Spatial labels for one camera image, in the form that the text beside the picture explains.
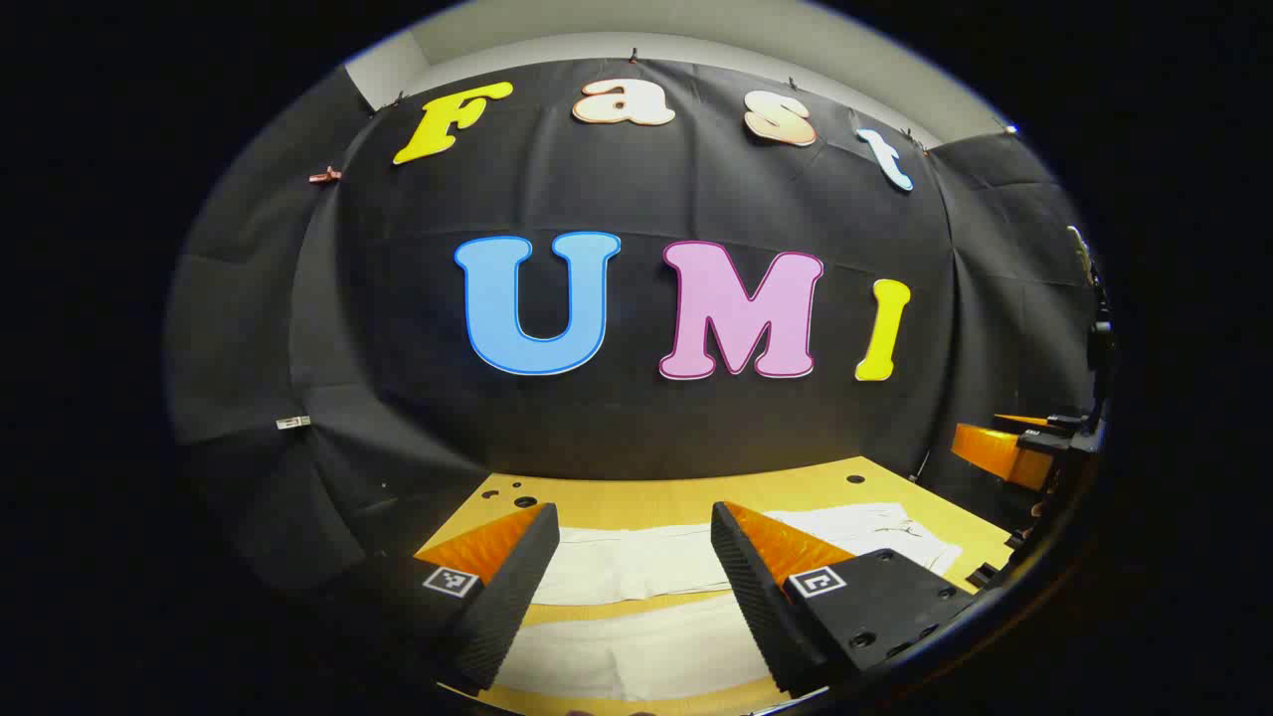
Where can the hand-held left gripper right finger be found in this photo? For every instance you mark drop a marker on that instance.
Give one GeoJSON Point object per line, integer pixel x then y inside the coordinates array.
{"type": "Point", "coordinates": [761, 597]}

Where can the copper-coloured clip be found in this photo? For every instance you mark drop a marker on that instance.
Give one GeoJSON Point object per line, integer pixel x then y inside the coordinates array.
{"type": "Point", "coordinates": [323, 176]}

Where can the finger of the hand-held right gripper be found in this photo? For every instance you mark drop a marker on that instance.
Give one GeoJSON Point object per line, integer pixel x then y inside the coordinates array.
{"type": "Point", "coordinates": [1024, 422]}
{"type": "Point", "coordinates": [1000, 455]}

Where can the white jeans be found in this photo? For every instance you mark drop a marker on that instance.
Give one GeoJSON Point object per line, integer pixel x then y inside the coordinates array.
{"type": "Point", "coordinates": [636, 562]}

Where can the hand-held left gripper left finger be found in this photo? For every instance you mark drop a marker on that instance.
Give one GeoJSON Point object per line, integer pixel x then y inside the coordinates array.
{"type": "Point", "coordinates": [517, 587]}

